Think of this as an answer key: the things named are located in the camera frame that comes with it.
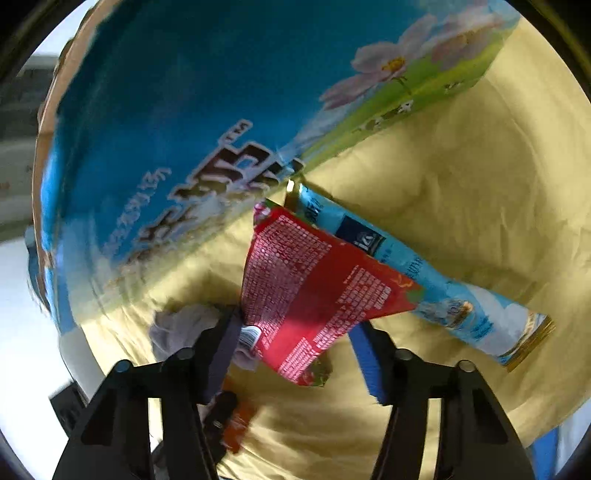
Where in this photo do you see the blue flower-print cardboard box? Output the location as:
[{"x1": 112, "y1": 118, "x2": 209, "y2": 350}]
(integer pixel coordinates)
[{"x1": 28, "y1": 0, "x2": 522, "y2": 342}]

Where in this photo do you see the black wall socket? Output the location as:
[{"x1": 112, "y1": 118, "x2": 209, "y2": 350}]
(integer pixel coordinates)
[{"x1": 49, "y1": 379, "x2": 88, "y2": 437}]

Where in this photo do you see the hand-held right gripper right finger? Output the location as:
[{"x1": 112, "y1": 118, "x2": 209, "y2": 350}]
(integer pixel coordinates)
[{"x1": 348, "y1": 322, "x2": 536, "y2": 480}]

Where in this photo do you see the orange and black object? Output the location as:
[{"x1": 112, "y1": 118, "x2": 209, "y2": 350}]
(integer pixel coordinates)
[{"x1": 201, "y1": 375, "x2": 257, "y2": 456}]

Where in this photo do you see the grey cloth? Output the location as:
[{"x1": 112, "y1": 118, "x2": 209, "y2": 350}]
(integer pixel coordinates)
[{"x1": 148, "y1": 304, "x2": 262, "y2": 373}]

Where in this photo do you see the red snack packet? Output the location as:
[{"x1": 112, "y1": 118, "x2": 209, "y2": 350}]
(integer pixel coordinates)
[{"x1": 240, "y1": 201, "x2": 424, "y2": 387}]

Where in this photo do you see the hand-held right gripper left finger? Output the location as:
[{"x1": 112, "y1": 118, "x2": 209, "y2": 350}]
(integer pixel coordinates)
[{"x1": 52, "y1": 305, "x2": 243, "y2": 480}]

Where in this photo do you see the light blue snack packet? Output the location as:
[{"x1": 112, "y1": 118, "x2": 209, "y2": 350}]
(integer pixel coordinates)
[{"x1": 283, "y1": 179, "x2": 555, "y2": 373}]

